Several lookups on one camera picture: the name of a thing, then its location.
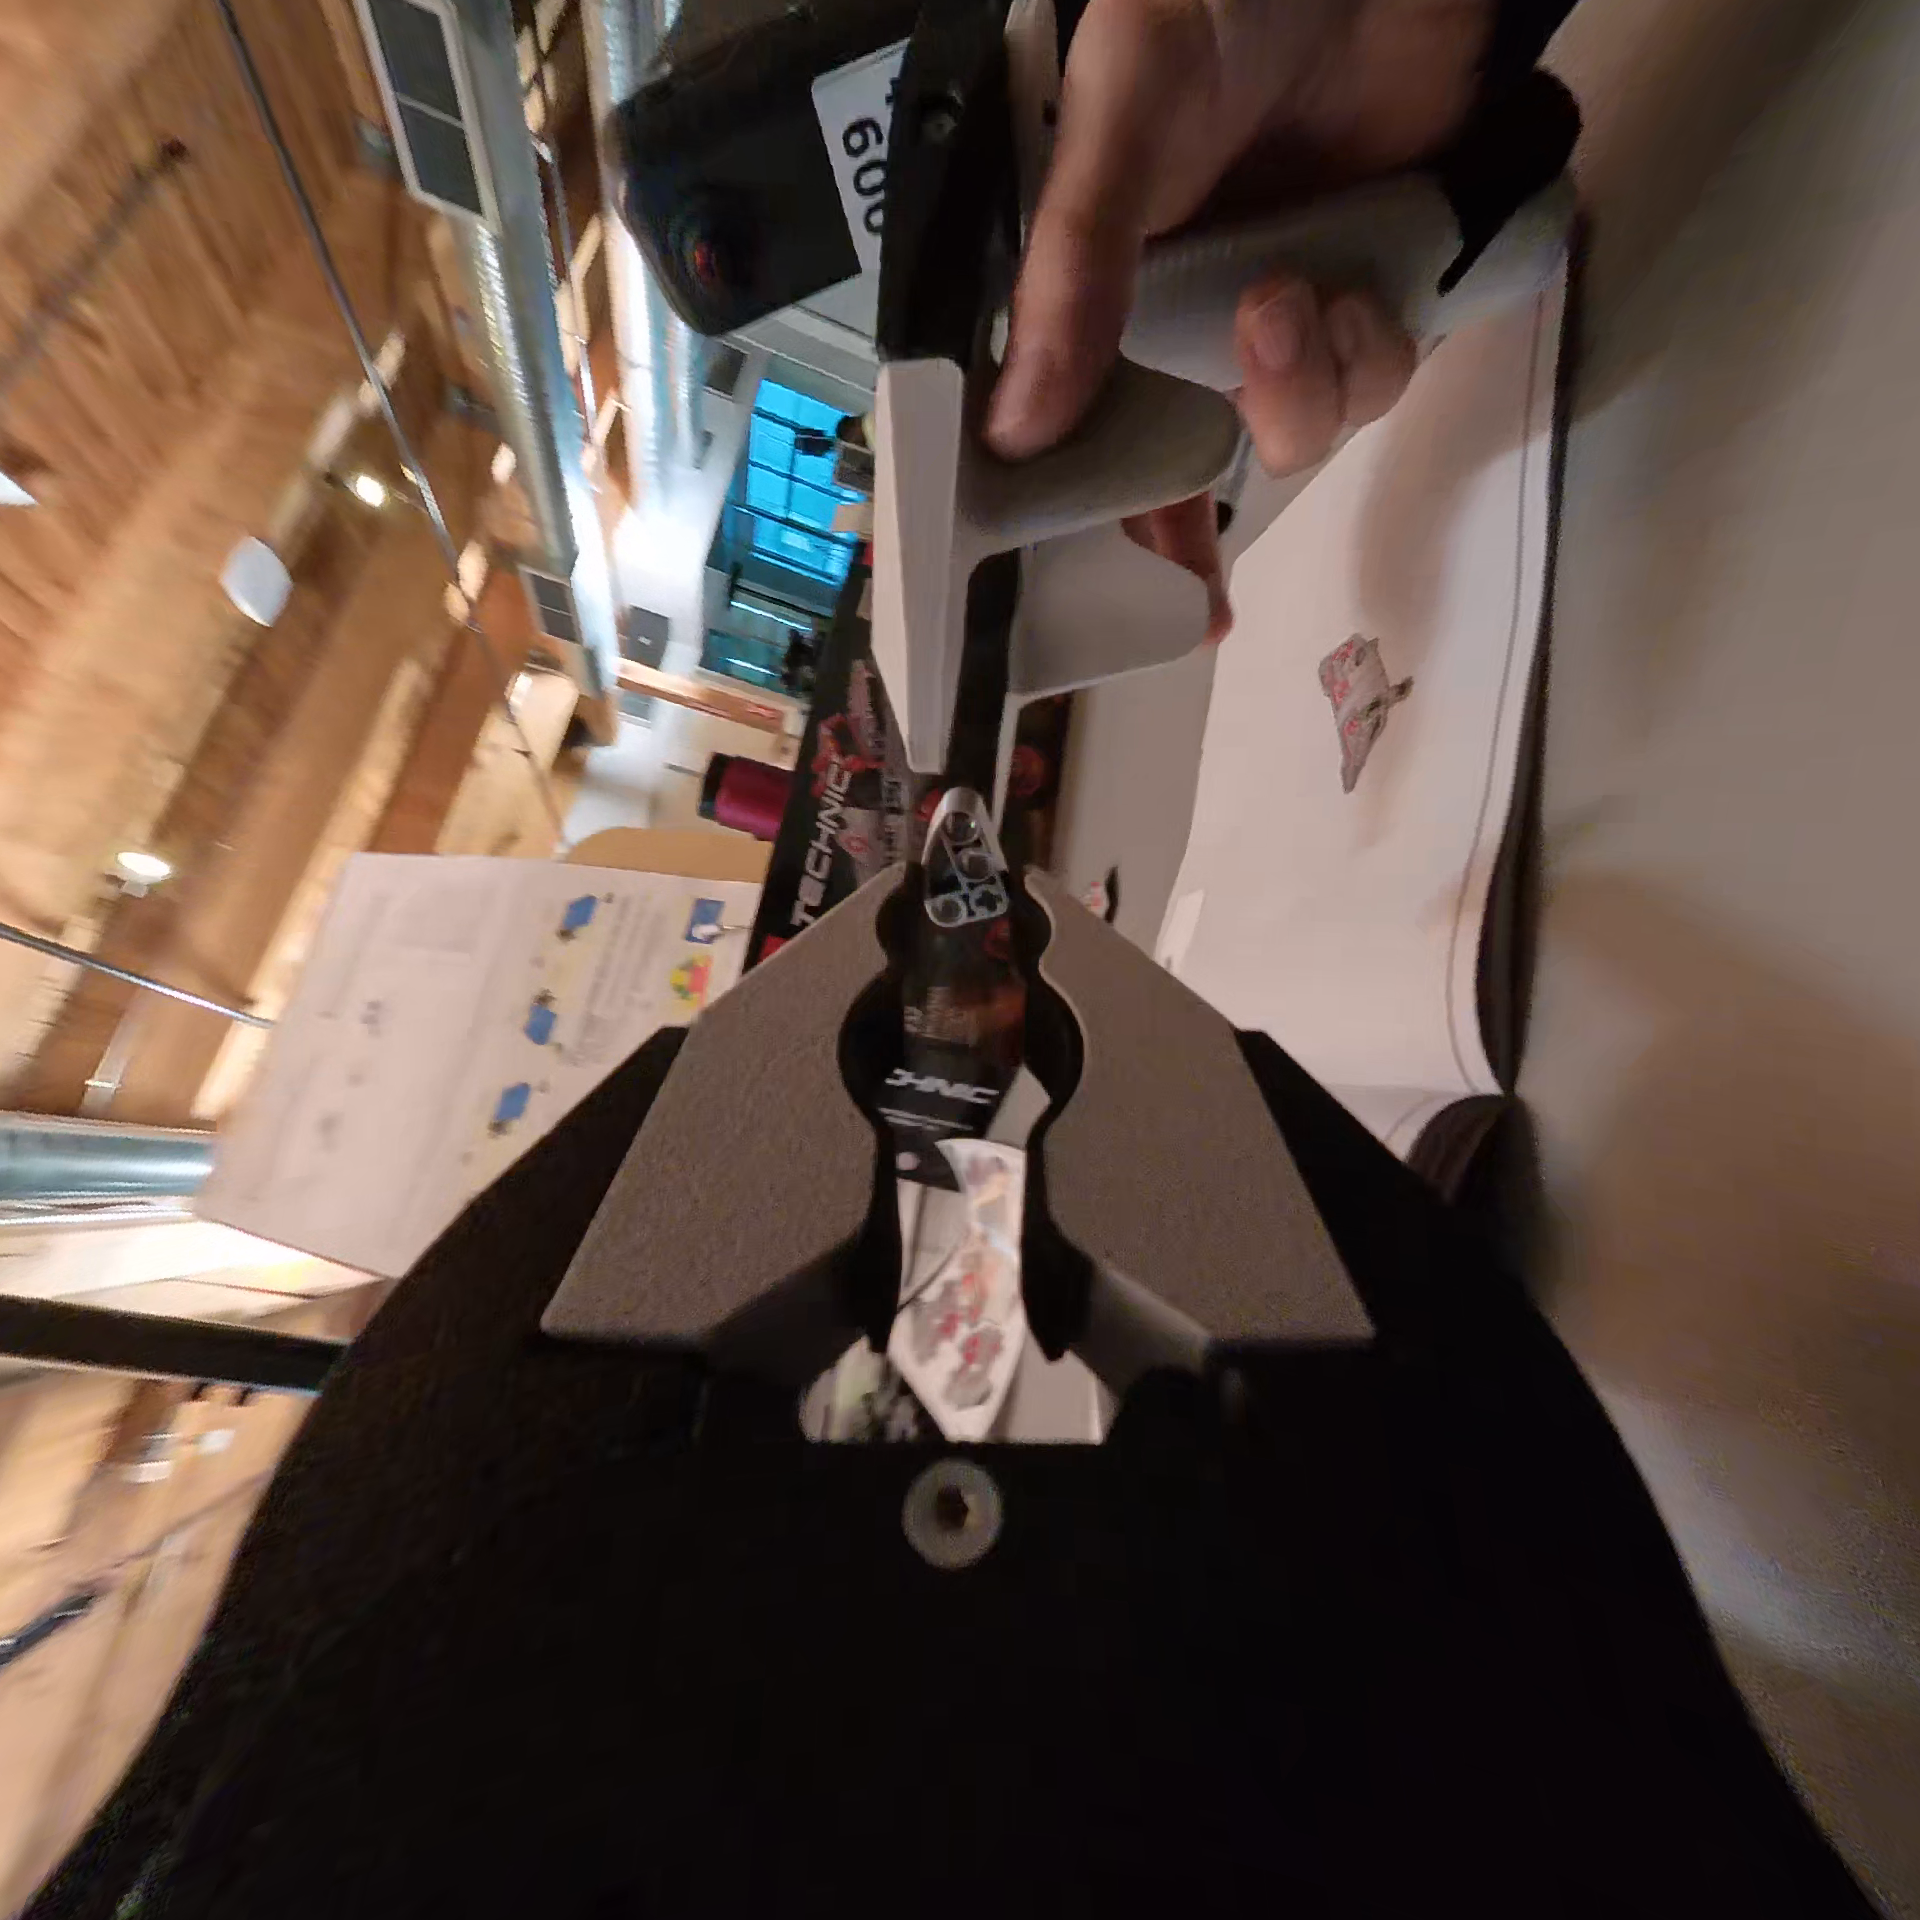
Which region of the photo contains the black toy box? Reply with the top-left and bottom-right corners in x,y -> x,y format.
744,557 -> 1077,1194

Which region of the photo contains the grey toy beam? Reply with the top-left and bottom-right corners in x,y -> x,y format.
920,783 -> 1001,929

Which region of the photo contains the black metal bar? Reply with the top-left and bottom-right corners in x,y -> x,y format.
0,1297 -> 349,1399

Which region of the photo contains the pink bottle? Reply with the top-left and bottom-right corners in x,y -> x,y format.
699,747 -> 786,837

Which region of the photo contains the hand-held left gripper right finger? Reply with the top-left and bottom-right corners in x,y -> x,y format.
1017,873 -> 1379,1385

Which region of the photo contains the grey desk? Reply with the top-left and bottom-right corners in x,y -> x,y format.
1049,0 -> 1920,1920

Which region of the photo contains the toy sticker sheet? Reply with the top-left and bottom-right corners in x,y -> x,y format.
885,1137 -> 1041,1420

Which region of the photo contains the person's right hand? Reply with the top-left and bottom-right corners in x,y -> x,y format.
983,0 -> 1505,639

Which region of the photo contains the white instruction booklet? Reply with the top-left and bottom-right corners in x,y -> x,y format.
1152,246 -> 1578,1187

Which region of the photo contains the blue window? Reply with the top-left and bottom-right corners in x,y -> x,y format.
703,374 -> 876,695

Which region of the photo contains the round white ceiling lamp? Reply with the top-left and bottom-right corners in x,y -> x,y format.
220,535 -> 298,634

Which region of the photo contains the silver ceiling duct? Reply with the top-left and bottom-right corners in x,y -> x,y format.
449,0 -> 626,740

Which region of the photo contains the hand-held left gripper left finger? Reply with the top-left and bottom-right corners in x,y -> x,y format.
538,867 -> 922,1359

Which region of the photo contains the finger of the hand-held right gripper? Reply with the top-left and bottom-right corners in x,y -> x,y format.
871,357 -> 975,772
960,551 -> 1028,783

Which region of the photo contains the white printed paper sheet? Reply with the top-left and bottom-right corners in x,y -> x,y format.
194,847 -> 770,1281

